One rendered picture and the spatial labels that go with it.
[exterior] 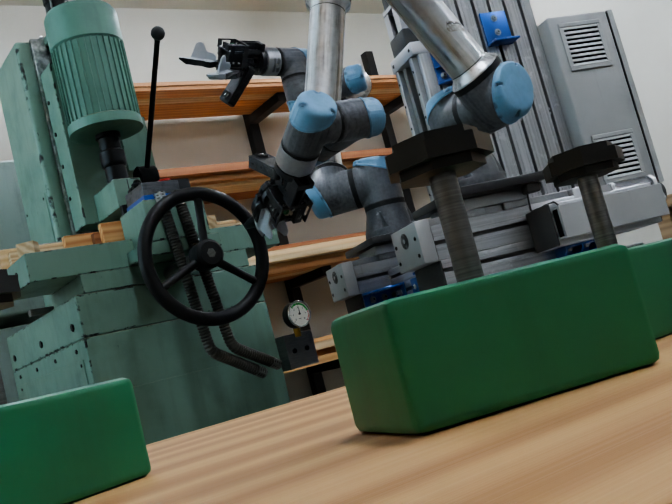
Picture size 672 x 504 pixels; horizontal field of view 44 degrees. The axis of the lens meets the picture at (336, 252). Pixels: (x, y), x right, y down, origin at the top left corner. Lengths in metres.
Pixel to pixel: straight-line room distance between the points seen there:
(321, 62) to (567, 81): 0.73
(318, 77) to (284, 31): 3.74
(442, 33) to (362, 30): 4.06
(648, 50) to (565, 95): 2.66
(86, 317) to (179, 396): 0.26
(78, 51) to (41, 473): 1.73
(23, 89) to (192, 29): 2.91
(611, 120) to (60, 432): 1.94
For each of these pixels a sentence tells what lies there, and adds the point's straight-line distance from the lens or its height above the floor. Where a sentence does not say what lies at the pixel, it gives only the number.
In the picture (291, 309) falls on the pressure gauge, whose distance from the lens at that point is 1.90.
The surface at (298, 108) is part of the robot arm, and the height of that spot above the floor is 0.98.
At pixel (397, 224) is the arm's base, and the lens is 2.23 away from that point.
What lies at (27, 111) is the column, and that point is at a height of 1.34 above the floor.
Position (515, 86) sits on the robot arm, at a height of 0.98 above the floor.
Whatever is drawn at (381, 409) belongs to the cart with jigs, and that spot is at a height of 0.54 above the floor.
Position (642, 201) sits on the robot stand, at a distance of 1.85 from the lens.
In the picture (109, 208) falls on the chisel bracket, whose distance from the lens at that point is 2.03.
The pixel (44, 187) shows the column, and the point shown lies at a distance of 2.20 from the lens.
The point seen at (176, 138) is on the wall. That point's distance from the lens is 4.77.
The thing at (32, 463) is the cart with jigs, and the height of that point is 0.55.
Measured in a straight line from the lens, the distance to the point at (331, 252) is 4.38.
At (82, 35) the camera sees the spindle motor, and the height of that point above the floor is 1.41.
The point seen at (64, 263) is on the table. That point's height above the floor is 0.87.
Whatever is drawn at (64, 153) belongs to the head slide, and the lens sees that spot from 2.16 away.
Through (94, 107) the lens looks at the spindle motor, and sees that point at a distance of 2.02.
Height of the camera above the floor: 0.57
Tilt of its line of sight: 6 degrees up
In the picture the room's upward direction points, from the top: 15 degrees counter-clockwise
